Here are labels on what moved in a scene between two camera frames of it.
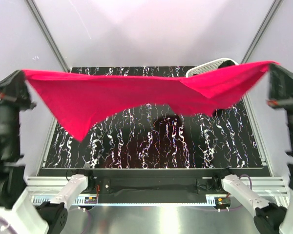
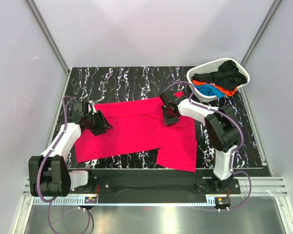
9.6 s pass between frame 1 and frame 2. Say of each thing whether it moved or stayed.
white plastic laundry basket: stayed
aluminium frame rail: stayed
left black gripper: moved
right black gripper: moved
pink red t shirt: moved
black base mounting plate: stayed
